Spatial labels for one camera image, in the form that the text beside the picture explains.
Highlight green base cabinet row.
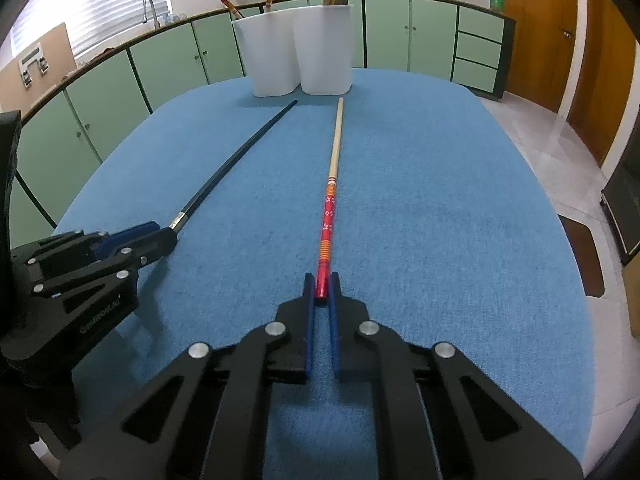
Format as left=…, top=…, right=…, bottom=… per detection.
left=0, top=0, right=517, bottom=251

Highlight white two-compartment utensil holder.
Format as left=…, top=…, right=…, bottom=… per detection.
left=231, top=4, right=355, bottom=98

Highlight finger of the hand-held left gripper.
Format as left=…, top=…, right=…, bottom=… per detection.
left=11, top=221, right=161, bottom=262
left=27, top=229, right=179, bottom=312

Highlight white window blinds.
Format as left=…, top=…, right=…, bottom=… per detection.
left=10, top=0, right=171, bottom=58

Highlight brown wooden door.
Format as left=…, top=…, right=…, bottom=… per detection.
left=500, top=0, right=583, bottom=113
left=567, top=0, right=640, bottom=168

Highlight brown floor mat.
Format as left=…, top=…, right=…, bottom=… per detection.
left=557, top=214, right=606, bottom=297

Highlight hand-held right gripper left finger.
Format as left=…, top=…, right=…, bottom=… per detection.
left=57, top=272, right=317, bottom=480

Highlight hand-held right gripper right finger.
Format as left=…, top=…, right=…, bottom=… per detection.
left=327, top=271, right=583, bottom=480

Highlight black appliance cabinet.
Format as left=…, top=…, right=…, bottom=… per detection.
left=601, top=155, right=640, bottom=268

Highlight blue table cloth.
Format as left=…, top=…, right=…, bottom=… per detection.
left=52, top=67, right=596, bottom=480

